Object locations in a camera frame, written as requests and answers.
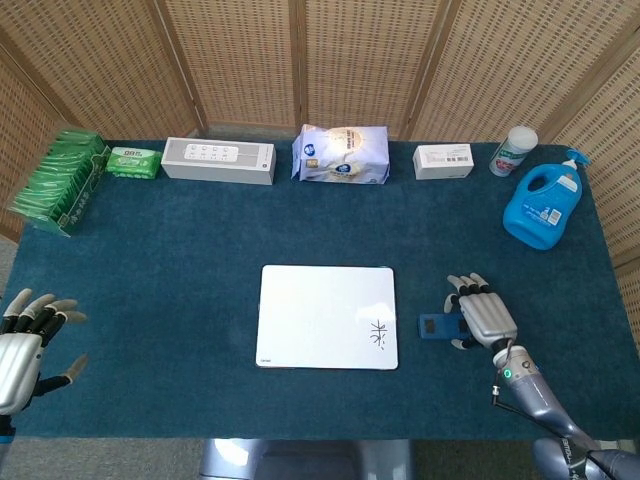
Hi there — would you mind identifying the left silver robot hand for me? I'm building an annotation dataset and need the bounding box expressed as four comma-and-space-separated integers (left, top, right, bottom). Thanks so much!
0, 288, 89, 416

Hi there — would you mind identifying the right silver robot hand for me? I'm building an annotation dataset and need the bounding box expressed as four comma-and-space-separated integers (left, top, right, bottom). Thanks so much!
443, 273, 519, 351

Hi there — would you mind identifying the blue board eraser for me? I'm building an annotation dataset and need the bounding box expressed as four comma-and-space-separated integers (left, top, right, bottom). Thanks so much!
417, 313, 472, 342

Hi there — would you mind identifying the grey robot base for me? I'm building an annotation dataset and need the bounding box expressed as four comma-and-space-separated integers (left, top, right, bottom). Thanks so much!
198, 438, 414, 480

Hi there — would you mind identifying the white drawing board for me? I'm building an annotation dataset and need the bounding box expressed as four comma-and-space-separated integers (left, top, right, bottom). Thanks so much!
253, 264, 400, 372

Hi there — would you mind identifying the blue detergent pump bottle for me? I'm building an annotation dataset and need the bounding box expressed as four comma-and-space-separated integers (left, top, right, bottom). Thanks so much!
502, 148, 591, 250

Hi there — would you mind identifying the small white carton box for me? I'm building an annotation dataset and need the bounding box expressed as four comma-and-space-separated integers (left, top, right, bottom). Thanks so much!
412, 143, 475, 181

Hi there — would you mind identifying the white wipes canister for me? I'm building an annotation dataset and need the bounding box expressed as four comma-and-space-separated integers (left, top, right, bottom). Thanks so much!
489, 126, 539, 178

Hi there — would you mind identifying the green sachet display box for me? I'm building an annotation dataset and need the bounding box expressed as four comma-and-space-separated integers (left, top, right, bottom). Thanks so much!
4, 128, 112, 238

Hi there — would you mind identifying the teal table mat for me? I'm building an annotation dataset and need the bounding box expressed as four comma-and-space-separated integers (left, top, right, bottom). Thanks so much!
0, 138, 640, 442

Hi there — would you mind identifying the blue white tissue pack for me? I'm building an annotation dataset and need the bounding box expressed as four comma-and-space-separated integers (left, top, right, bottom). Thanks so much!
290, 123, 390, 185

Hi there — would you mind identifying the green wet wipes pack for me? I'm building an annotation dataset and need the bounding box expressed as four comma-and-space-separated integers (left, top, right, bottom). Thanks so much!
104, 145, 163, 180

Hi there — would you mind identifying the white rectangular speaker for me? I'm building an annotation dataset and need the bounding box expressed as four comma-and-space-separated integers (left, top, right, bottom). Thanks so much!
160, 137, 278, 187

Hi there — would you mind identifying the bamboo folding screen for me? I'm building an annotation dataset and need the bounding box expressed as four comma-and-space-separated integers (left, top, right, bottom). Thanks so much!
0, 0, 640, 301

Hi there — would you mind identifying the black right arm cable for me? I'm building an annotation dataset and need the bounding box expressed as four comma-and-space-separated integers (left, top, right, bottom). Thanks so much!
490, 339, 601, 480

